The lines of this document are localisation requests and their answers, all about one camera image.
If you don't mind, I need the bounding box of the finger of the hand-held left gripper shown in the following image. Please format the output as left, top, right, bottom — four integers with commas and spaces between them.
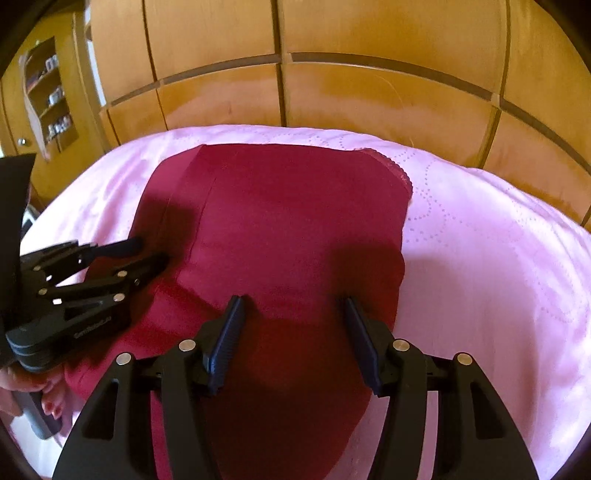
21, 237, 145, 278
39, 253, 170, 303

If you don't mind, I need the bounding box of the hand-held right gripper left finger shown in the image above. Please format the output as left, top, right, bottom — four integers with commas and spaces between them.
52, 294, 245, 480

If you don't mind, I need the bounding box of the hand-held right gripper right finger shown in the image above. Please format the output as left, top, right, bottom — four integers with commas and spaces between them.
344, 296, 540, 480

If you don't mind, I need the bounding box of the dark red embroidered sweater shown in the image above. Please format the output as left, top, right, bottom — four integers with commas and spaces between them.
65, 143, 414, 480

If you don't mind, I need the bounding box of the person's left hand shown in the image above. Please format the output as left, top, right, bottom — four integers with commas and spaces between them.
0, 364, 71, 421

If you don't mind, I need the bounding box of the pink dotted bedspread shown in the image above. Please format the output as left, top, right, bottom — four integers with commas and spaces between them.
9, 124, 591, 480

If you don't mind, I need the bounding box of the wooden side cabinet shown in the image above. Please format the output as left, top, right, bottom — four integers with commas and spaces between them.
0, 11, 112, 199

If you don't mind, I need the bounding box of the open shelf with small jars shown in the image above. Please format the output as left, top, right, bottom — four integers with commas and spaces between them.
18, 37, 79, 160

